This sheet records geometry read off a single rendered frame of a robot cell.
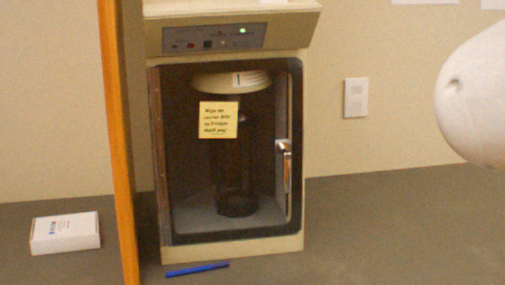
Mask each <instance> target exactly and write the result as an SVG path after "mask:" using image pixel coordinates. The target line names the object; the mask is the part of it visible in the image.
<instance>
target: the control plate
mask: <svg viewBox="0 0 505 285"><path fill-rule="evenodd" d="M267 26H268V23H235V24H216V25H199V26H180V27H161V36H162V54H169V53H185V52H201V51H232V50H249V49H262V45H263V41H264V38H265V33H266V30H267ZM242 28H244V29H245V31H244V32H240V30H241V29H242ZM217 30H223V32H221V33H217ZM246 40H250V42H249V44H247V42H245V41H246ZM204 41H212V45H211V48H203V46H204ZM221 41H225V45H222V44H221ZM233 41H238V42H237V44H234V43H233ZM189 43H195V47H194V48H188V47H187V44H189ZM172 45H177V46H178V47H176V48H172V47H171V46H172Z"/></svg>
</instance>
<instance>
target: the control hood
mask: <svg viewBox="0 0 505 285"><path fill-rule="evenodd" d="M142 9H143V19H142V20H143V22H142V26H143V30H144V41H145V56H147V57H163V56H179V55H194V54H204V53H212V52H226V51H201V52H185V53H169V54H162V36H161V27H180V26H199V25H216V24H235V23H268V26H267V30H266V33H265V38H264V41H263V45H262V49H249V50H232V51H274V50H289V49H305V48H308V47H309V45H310V43H311V41H312V38H313V35H314V32H315V30H316V28H317V21H318V19H319V16H320V14H321V12H322V10H323V6H322V5H321V4H319V3H317V2H315V1H312V0H288V2H287V3H283V4H260V3H259V1H258V0H208V1H196V2H176V3H154V4H144V5H143V6H142Z"/></svg>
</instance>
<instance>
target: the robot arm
mask: <svg viewBox="0 0 505 285"><path fill-rule="evenodd" d="M434 111H435V117H436V122H437V124H438V127H439V131H440V133H441V134H442V135H443V136H444V138H445V140H446V141H447V144H448V145H449V146H450V147H451V148H452V149H453V150H454V152H456V153H457V154H458V155H459V156H461V158H464V159H465V160H467V161H468V162H470V163H471V164H473V165H475V166H477V167H481V168H485V169H486V170H495V171H505V18H503V19H502V20H500V21H499V22H497V23H495V24H494V25H492V26H490V27H489V28H488V29H486V30H485V31H482V32H480V33H478V34H477V35H476V36H475V37H472V38H471V39H470V40H469V41H466V42H465V43H463V44H462V45H460V46H459V48H458V49H456V50H455V51H453V53H452V54H451V55H450V57H449V58H448V59H447V61H446V62H445V64H444V65H443V67H442V68H441V70H440V72H439V75H438V77H437V79H436V87H435V91H434Z"/></svg>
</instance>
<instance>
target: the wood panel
mask: <svg viewBox="0 0 505 285"><path fill-rule="evenodd" d="M96 5H97V13H98V29H99V37H100V45H101V46H100V53H101V61H102V70H103V78H104V79H103V85H104V94H105V102H106V118H107V134H108V143H109V151H110V160H111V168H112V175H113V184H114V193H115V208H116V216H117V224H118V234H119V241H120V249H121V256H122V260H123V266H124V281H125V285H140V270H139V248H138V222H137V188H136V178H135V169H134V159H133V141H132V132H131V121H130V112H129V103H128V96H129V92H128V83H127V74H126V65H125V45H124V27H123V21H124V18H123V8H122V0H96Z"/></svg>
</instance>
